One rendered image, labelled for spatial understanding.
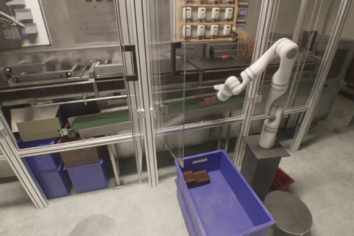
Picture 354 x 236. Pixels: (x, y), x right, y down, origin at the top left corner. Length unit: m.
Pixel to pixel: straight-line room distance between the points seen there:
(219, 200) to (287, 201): 0.47
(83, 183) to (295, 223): 1.60
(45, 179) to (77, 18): 1.29
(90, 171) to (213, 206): 1.00
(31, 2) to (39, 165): 1.20
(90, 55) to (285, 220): 1.83
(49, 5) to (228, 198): 1.93
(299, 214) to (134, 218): 1.16
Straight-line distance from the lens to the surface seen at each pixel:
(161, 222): 1.61
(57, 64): 1.74
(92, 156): 1.61
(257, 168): 1.46
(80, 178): 1.79
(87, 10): 1.69
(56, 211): 1.90
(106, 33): 1.69
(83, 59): 1.68
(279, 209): 1.52
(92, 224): 1.42
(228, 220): 1.40
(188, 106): 1.54
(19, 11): 1.75
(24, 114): 1.65
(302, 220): 1.54
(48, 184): 1.87
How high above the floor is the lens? 1.42
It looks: 28 degrees down
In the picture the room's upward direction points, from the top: straight up
